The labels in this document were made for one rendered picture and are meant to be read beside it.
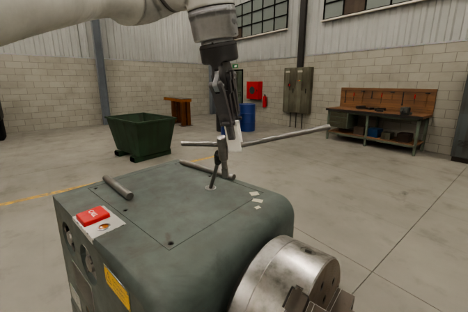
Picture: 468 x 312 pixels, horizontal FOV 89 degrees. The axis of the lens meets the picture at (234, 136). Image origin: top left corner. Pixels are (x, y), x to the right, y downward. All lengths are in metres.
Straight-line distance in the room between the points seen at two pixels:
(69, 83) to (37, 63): 0.98
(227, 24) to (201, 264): 0.46
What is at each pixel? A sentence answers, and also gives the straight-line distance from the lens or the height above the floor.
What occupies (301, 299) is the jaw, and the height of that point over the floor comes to 1.22.
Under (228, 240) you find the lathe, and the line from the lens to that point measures 0.58.
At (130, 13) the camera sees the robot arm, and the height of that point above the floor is 1.71.
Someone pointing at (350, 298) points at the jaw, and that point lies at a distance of 0.73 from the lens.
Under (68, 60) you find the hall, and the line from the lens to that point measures 10.28.
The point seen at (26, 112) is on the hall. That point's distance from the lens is 10.29.
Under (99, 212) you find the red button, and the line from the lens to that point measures 0.73.
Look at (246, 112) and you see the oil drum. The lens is 7.66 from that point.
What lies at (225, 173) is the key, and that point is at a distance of 0.60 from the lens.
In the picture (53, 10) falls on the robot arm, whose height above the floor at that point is 1.65.
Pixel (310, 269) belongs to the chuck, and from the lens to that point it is 0.55.
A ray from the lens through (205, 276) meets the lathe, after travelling 0.53.
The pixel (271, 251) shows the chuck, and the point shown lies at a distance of 0.57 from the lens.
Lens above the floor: 1.59
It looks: 13 degrees down
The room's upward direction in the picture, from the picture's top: straight up
